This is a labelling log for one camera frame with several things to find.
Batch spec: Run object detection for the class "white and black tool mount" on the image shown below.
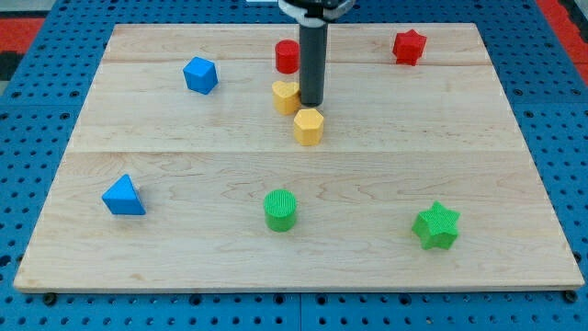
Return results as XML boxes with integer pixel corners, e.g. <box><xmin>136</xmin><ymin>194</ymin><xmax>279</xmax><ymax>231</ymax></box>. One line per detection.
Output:
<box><xmin>277</xmin><ymin>0</ymin><xmax>356</xmax><ymax>24</ymax></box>

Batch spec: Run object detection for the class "red star block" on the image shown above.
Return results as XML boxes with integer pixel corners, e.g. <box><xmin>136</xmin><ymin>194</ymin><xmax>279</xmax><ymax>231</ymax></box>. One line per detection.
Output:
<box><xmin>392</xmin><ymin>29</ymin><xmax>427</xmax><ymax>66</ymax></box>

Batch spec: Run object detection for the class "yellow hexagon block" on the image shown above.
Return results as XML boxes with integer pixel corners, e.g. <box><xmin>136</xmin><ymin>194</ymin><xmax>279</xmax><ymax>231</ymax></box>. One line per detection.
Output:
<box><xmin>293</xmin><ymin>108</ymin><xmax>324</xmax><ymax>146</ymax></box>

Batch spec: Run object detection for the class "green star block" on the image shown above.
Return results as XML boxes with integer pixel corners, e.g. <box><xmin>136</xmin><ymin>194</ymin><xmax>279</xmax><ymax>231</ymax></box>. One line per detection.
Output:
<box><xmin>412</xmin><ymin>200</ymin><xmax>461</xmax><ymax>250</ymax></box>

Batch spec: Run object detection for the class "blue cube block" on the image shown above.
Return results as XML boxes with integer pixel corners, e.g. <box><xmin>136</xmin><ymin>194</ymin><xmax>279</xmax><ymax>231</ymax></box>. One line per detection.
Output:
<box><xmin>183</xmin><ymin>57</ymin><xmax>218</xmax><ymax>95</ymax></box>

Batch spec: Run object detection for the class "green cylinder block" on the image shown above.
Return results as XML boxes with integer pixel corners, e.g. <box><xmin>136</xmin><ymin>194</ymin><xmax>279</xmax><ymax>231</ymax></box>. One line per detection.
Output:
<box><xmin>263</xmin><ymin>189</ymin><xmax>297</xmax><ymax>232</ymax></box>

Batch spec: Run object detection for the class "light wooden board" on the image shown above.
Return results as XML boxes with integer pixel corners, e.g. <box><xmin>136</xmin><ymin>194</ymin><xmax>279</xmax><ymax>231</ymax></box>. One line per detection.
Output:
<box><xmin>14</xmin><ymin>23</ymin><xmax>584</xmax><ymax>293</ymax></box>

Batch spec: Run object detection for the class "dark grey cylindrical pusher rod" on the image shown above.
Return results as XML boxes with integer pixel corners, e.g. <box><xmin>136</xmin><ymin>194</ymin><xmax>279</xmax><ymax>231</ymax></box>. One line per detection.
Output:
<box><xmin>299</xmin><ymin>24</ymin><xmax>328</xmax><ymax>107</ymax></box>

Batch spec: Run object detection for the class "yellow heart block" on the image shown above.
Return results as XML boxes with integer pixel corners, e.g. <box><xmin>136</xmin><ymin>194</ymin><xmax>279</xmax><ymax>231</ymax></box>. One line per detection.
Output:
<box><xmin>272</xmin><ymin>81</ymin><xmax>300</xmax><ymax>115</ymax></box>

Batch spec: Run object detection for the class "blue triangle block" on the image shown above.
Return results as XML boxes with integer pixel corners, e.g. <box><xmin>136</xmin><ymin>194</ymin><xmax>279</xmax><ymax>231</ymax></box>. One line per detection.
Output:
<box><xmin>102</xmin><ymin>174</ymin><xmax>146</xmax><ymax>215</ymax></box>

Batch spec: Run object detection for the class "red cylinder block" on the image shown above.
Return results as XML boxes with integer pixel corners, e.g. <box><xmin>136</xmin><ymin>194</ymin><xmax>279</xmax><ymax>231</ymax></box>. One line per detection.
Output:
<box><xmin>275</xmin><ymin>40</ymin><xmax>300</xmax><ymax>74</ymax></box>

